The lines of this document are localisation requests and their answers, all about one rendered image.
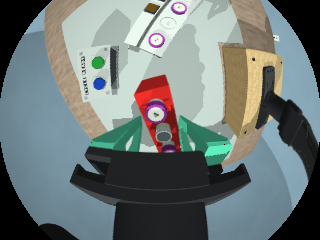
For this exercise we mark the pale grey flat mat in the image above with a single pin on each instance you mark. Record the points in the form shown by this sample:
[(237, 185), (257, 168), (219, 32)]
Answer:
[(191, 63)]

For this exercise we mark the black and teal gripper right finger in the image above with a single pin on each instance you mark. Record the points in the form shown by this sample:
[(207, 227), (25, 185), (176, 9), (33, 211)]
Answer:
[(214, 146)]

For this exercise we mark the red tube rack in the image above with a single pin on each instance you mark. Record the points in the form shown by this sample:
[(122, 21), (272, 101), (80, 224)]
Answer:
[(158, 88)]

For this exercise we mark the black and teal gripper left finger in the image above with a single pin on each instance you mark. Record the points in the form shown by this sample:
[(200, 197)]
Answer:
[(117, 138)]

